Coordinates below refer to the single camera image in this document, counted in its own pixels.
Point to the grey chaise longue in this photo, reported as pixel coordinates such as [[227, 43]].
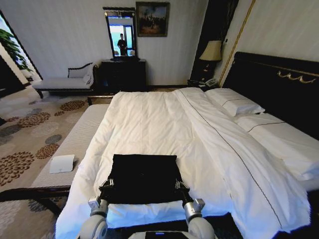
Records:
[[62, 83]]

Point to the person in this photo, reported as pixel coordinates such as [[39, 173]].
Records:
[[122, 44]]

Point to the dark nightstand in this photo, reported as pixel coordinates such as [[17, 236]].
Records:
[[197, 83]]

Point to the white telephone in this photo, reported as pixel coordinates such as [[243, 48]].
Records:
[[210, 81]]

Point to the black garment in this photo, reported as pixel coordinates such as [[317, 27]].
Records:
[[144, 176]]

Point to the white robot front shell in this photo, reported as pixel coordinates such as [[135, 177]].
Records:
[[159, 234]]

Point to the small white piped pillow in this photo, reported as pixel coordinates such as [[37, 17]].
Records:
[[234, 102]]

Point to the large white piped pillow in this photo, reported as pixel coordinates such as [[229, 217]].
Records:
[[281, 142]]

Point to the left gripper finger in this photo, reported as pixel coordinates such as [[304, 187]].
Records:
[[111, 182], [103, 185]]

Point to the white duvet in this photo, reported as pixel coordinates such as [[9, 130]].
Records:
[[162, 124]]

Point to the dark framed mirror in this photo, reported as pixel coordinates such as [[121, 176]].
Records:
[[122, 37]]

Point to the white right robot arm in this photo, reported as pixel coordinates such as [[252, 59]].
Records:
[[198, 221]]

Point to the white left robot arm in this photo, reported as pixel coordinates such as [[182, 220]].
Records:
[[96, 225]]

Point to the dark wooden dresser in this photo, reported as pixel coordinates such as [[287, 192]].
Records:
[[123, 74]]

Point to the white chaise cushion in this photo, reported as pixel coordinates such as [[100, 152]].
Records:
[[79, 72]]

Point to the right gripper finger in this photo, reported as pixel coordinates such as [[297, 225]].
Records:
[[183, 185], [177, 184]]

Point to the striped bed bench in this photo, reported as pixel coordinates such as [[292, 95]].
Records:
[[72, 139]]

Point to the framed dark painting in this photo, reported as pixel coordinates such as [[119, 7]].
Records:
[[152, 19]]

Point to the dark headboard with gold trim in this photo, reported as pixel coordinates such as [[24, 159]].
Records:
[[274, 82]]

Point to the table lamp with beige shade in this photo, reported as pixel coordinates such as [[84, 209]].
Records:
[[211, 51]]

